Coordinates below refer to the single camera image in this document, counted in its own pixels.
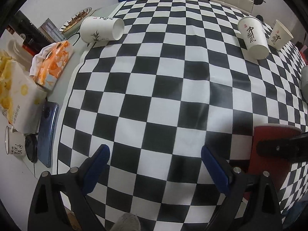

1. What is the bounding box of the white paper cup open top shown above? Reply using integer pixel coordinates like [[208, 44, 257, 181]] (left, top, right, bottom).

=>
[[268, 20, 293, 51]]

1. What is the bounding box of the grey ribbed cup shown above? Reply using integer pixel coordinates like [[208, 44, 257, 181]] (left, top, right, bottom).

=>
[[301, 65, 308, 94]]

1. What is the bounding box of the dark book stack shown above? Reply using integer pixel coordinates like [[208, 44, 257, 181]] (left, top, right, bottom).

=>
[[8, 10, 65, 56]]

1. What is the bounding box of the yellow lemon tissue box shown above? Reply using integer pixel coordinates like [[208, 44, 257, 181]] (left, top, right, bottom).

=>
[[1, 50, 47, 134]]

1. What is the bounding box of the red ribbed paper cup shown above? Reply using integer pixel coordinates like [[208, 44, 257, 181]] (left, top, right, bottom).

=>
[[248, 124, 302, 191]]

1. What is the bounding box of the checkered black white tablecloth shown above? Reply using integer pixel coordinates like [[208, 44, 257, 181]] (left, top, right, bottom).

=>
[[57, 0, 307, 230]]

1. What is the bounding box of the white paper cup with calligraphy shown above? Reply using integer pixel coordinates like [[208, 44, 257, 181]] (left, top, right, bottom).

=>
[[238, 16, 269, 60]]

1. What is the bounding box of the decorated plate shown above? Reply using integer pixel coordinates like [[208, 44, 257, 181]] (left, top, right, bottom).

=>
[[59, 7, 92, 34]]

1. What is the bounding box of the white bamboo print paper cup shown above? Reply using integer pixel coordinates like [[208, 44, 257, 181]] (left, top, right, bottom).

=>
[[80, 16, 125, 43]]

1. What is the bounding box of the blue smartphone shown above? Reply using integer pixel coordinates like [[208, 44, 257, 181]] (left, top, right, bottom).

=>
[[37, 101, 59, 168]]

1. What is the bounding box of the white enamel mug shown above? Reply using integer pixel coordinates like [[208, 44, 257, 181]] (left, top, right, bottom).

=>
[[5, 126, 26, 157]]

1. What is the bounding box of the black round lid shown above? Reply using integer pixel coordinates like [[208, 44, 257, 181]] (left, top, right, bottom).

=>
[[24, 134, 38, 163]]

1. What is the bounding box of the orange tissue pack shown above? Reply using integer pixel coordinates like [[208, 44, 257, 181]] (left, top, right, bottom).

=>
[[30, 40, 74, 91]]

